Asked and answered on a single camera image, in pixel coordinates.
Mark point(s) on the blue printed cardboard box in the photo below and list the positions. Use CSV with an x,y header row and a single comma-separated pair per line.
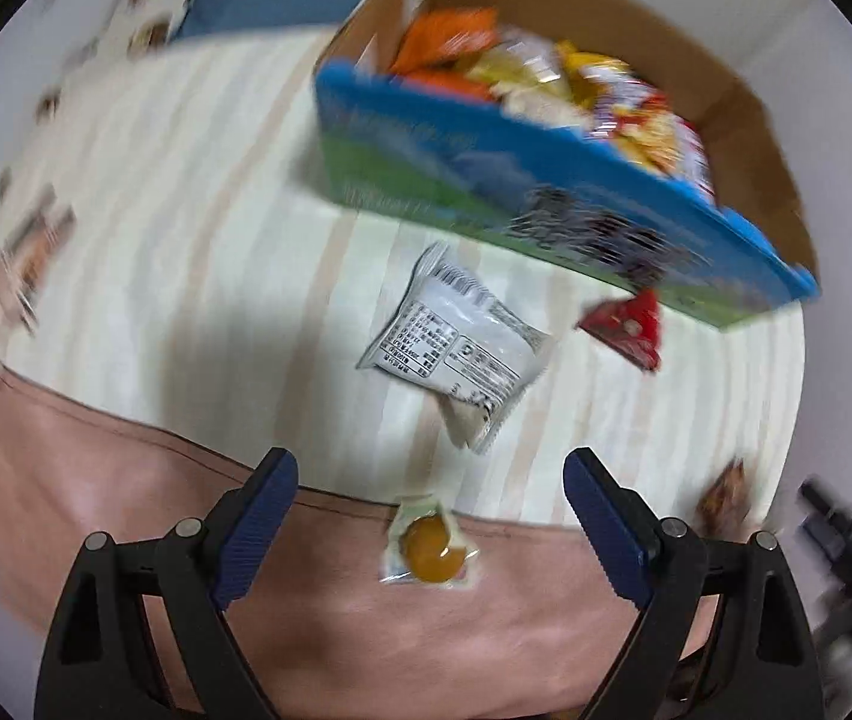
x,y
433,165

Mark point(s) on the yellow cartoon snack packet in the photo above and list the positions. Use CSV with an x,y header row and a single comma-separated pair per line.
x,y
531,75

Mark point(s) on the clear packet with brown egg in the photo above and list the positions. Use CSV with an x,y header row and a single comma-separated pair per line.
x,y
426,544

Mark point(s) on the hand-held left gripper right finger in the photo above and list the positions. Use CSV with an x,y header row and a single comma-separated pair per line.
x,y
606,532

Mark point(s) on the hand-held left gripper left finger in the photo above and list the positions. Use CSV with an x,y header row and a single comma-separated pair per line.
x,y
257,532

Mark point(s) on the small red snack packet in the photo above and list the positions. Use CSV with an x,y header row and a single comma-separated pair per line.
x,y
625,326

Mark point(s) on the brown snack packet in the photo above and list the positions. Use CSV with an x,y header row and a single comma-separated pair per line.
x,y
726,499

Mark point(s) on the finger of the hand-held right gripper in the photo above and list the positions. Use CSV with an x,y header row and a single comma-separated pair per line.
x,y
823,510

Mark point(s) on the white bear print pillow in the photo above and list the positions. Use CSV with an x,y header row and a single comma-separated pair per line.
x,y
148,7

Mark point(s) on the striped cream and pink blanket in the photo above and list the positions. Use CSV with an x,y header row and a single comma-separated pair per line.
x,y
171,240

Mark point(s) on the orange snack packet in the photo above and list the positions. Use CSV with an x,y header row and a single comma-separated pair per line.
x,y
456,30

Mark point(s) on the grey white snack packet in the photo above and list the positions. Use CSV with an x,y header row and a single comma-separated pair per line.
x,y
456,345

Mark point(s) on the large red yellow noodle packet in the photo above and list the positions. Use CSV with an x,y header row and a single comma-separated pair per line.
x,y
651,135

